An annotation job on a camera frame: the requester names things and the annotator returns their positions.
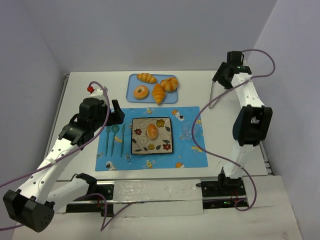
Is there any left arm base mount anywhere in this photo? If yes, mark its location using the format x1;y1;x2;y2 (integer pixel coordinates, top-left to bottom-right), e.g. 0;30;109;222
65;181;115;218

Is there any teal plastic fork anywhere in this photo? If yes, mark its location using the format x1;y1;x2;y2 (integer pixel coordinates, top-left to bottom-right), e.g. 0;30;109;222
105;126;111;156

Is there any small sugared bun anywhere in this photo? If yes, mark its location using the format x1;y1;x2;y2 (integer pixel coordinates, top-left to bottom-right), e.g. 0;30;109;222
146;123;159;140

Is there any striped orange croissant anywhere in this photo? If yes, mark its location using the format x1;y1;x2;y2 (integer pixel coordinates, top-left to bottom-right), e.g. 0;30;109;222
151;83;166;105

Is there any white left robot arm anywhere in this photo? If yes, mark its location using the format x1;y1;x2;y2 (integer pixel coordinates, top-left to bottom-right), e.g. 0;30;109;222
3;84;125;233

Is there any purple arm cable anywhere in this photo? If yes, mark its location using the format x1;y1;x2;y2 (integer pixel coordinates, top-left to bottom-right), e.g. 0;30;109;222
191;49;277;212
0;81;137;232

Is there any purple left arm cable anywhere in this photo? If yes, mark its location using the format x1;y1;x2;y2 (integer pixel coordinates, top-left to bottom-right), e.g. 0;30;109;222
0;81;137;232

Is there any teal plastic knife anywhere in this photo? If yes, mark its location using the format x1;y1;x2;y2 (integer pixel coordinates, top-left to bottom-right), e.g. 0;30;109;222
120;123;126;158

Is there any long striped bread roll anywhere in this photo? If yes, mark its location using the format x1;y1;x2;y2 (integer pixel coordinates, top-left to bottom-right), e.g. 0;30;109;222
136;73;158;84

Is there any metal frame rail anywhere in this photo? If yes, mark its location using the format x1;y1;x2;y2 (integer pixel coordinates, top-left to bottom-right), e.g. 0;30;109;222
259;142;273;175

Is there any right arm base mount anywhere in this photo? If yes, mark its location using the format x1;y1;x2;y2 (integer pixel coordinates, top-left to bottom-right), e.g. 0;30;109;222
195;180;249;210

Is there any teal plastic spoon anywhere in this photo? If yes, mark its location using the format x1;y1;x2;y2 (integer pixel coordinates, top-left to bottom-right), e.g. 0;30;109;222
111;124;120;156

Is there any clear drinking glass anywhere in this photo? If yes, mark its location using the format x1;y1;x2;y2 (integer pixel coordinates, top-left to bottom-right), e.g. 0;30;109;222
180;120;193;141

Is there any orange sugared donut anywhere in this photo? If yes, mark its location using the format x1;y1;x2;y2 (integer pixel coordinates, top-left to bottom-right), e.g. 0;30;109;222
133;85;149;100

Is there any square floral ceramic plate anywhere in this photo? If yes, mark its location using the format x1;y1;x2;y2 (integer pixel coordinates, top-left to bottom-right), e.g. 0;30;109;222
131;117;174;155

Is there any white foam board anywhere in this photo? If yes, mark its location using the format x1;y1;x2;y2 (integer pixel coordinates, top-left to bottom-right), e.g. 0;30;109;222
12;176;302;240

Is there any blue space-print placemat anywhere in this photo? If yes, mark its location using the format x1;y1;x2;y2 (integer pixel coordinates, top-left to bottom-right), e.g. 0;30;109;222
95;106;208;172

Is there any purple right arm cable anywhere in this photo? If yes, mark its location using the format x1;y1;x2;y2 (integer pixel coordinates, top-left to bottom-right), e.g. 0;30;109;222
191;49;277;212

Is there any round striped orange bread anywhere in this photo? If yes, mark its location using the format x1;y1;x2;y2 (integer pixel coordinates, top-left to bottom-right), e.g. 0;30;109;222
160;77;179;93

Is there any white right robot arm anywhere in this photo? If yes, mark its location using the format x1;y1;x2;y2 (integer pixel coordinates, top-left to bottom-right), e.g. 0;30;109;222
212;51;273;177

